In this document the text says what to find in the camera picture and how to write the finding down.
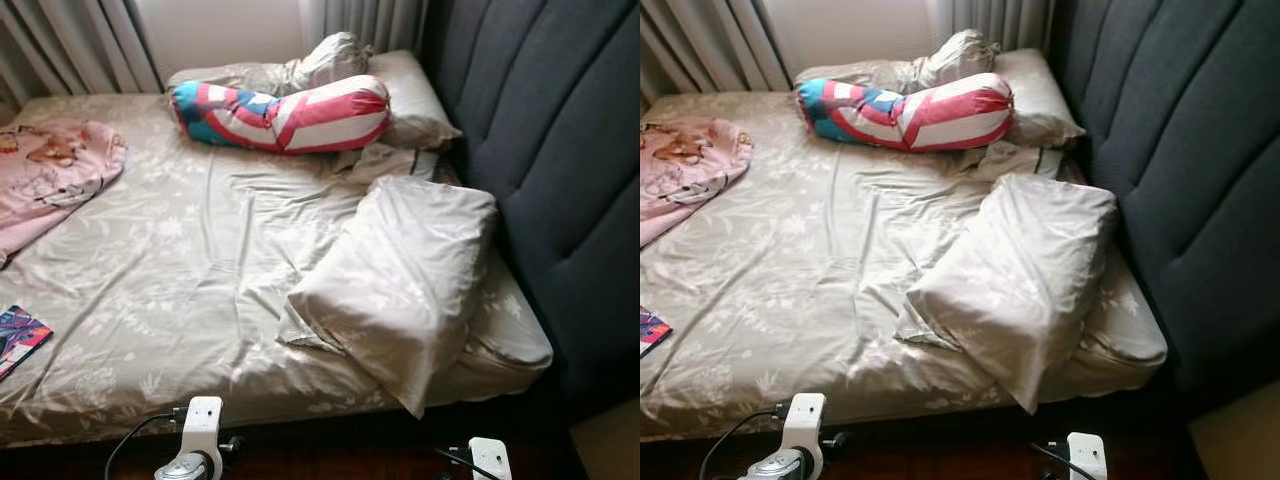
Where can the white cloth dark trim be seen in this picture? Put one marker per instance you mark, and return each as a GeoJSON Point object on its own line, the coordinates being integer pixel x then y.
{"type": "Point", "coordinates": [1010, 160]}
{"type": "Point", "coordinates": [385, 162]}

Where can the dark grey upholstered headboard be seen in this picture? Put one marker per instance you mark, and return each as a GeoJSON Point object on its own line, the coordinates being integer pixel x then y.
{"type": "Point", "coordinates": [560, 150]}
{"type": "Point", "coordinates": [1190, 150]}

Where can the red white blue bolster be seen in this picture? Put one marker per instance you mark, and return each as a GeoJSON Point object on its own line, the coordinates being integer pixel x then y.
{"type": "Point", "coordinates": [920, 115]}
{"type": "Point", "coordinates": [300, 115]}

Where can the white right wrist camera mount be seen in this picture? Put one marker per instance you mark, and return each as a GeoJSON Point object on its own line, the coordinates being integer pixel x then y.
{"type": "Point", "coordinates": [1087, 455]}
{"type": "Point", "coordinates": [490, 460]}

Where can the crumpled beige floral pillow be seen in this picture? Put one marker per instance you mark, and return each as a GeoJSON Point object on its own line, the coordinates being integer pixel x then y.
{"type": "Point", "coordinates": [330, 62]}
{"type": "Point", "coordinates": [960, 58]}

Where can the grey pleated curtain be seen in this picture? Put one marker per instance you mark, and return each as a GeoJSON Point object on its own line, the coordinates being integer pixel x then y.
{"type": "Point", "coordinates": [70, 45]}
{"type": "Point", "coordinates": [370, 20]}
{"type": "Point", "coordinates": [1000, 20]}
{"type": "Point", "coordinates": [710, 45]}

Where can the pink cartoon print blanket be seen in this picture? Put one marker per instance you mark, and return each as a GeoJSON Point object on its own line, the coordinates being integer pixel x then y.
{"type": "Point", "coordinates": [50, 170]}
{"type": "Point", "coordinates": [690, 170]}

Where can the colourful comic book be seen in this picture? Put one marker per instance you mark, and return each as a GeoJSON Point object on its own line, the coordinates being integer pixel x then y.
{"type": "Point", "coordinates": [652, 332]}
{"type": "Point", "coordinates": [20, 340]}

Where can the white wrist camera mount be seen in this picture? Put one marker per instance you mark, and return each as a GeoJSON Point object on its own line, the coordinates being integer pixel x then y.
{"type": "Point", "coordinates": [806, 420]}
{"type": "Point", "coordinates": [490, 460]}
{"type": "Point", "coordinates": [1087, 455]}
{"type": "Point", "coordinates": [203, 425]}

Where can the beige nightstand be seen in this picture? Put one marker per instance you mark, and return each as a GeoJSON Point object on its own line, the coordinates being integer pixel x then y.
{"type": "Point", "coordinates": [610, 450]}
{"type": "Point", "coordinates": [1240, 440]}

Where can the beige floral bed sheet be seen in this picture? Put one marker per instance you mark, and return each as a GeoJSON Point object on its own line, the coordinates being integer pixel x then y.
{"type": "Point", "coordinates": [200, 260]}
{"type": "Point", "coordinates": [830, 280]}

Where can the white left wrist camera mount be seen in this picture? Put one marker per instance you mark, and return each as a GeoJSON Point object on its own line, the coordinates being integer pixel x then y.
{"type": "Point", "coordinates": [203, 425]}
{"type": "Point", "coordinates": [806, 420]}

